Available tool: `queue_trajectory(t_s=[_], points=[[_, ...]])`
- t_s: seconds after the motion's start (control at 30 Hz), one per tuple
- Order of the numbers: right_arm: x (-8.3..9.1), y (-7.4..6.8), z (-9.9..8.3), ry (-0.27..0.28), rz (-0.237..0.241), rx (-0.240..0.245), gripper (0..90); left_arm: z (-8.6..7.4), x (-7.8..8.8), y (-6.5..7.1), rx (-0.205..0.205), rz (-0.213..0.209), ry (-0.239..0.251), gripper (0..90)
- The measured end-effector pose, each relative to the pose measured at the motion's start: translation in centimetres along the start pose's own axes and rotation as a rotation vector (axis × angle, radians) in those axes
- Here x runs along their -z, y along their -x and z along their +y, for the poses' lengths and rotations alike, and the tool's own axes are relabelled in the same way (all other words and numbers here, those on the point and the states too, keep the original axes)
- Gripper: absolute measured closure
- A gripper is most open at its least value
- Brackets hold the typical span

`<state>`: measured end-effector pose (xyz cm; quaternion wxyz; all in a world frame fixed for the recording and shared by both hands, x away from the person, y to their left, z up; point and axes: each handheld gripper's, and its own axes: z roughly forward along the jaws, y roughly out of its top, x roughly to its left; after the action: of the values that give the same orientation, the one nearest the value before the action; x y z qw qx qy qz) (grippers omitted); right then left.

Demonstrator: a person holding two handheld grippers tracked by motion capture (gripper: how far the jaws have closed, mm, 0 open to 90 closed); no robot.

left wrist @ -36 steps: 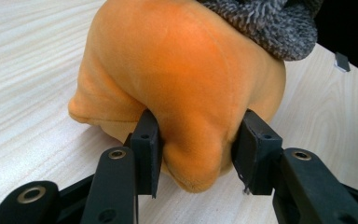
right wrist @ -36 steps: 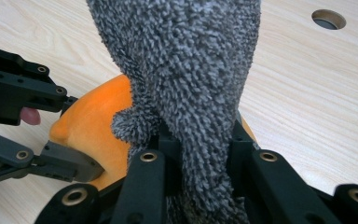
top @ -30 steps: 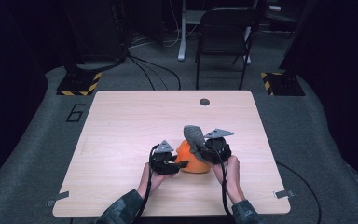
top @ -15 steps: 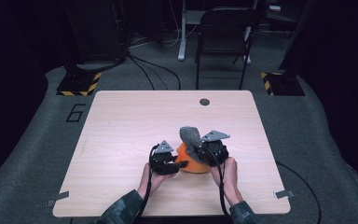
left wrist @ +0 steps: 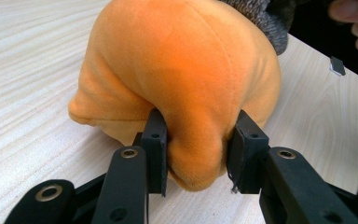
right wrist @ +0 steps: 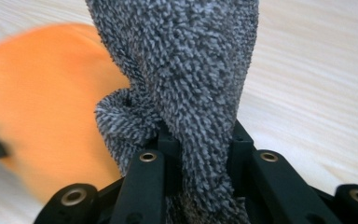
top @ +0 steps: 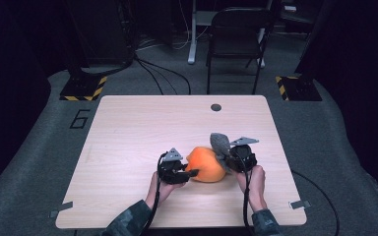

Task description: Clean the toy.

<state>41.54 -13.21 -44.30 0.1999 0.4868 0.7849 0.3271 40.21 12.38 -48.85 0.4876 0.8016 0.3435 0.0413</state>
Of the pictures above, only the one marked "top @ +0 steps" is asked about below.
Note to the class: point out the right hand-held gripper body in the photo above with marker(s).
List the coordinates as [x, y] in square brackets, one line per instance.
[242, 159]

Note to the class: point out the person's left hand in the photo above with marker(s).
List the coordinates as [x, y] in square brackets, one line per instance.
[160, 193]

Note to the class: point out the orange soft toy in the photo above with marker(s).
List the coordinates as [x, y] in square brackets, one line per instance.
[205, 165]

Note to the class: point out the black folding chair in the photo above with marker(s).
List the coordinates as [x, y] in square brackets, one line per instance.
[236, 32]

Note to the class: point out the dark curtain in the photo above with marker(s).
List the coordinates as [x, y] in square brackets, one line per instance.
[364, 82]
[6, 82]

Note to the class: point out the grey fluffy cloth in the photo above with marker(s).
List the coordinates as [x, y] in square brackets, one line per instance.
[220, 146]

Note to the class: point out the person's right hand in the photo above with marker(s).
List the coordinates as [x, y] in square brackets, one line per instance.
[256, 188]

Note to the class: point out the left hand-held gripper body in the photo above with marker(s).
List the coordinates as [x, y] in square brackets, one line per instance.
[172, 172]

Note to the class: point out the white desk frame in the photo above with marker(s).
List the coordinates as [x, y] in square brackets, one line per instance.
[192, 49]

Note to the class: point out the black stand base striped edge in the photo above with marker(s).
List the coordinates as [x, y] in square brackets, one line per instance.
[302, 88]
[80, 88]

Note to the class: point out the black equipment case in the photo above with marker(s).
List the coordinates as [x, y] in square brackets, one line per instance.
[105, 32]

